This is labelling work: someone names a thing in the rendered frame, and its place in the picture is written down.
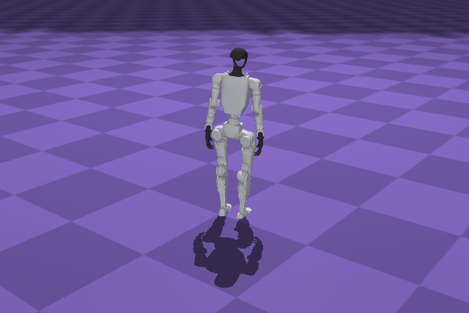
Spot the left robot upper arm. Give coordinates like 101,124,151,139
210,73,223,108

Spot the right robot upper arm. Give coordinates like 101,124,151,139
248,78,262,114

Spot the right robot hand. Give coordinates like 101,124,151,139
254,132,265,156

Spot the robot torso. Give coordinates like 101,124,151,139
221,70,251,140

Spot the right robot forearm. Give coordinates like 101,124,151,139
254,105,264,137

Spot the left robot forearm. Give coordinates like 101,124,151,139
205,98,216,130

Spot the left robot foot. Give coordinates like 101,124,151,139
218,204,232,216

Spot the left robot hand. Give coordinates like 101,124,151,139
204,125,214,149

